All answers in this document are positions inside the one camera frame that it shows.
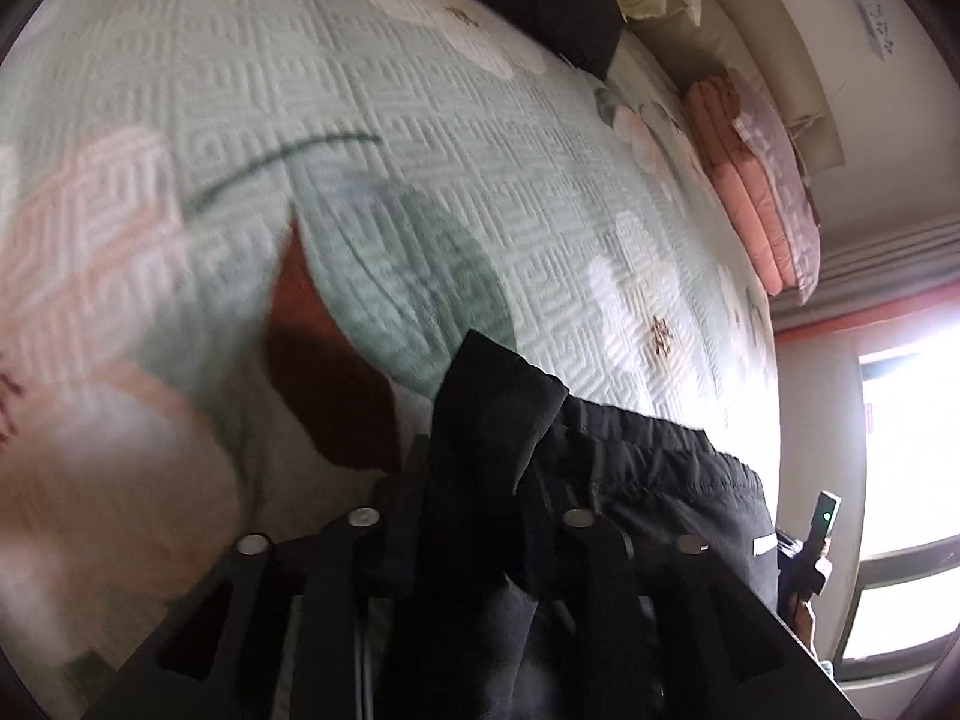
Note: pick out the person's right forearm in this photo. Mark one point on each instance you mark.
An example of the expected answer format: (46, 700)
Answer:
(804, 626)

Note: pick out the floral quilted bedspread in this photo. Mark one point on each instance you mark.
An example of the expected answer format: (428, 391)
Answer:
(375, 127)

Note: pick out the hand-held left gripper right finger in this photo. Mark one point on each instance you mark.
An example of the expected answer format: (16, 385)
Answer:
(600, 555)

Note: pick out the black hooded jacket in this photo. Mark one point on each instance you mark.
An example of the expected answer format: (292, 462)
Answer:
(637, 457)

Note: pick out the grey curtain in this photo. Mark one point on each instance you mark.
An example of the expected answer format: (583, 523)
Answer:
(885, 262)

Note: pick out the beige padded headboard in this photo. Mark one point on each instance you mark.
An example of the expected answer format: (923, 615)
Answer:
(772, 52)

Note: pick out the orange window frame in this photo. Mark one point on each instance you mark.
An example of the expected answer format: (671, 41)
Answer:
(862, 315)

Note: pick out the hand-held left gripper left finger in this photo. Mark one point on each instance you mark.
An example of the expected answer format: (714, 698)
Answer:
(330, 562)

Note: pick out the pink folded quilt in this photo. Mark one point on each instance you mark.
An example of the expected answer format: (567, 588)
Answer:
(750, 187)

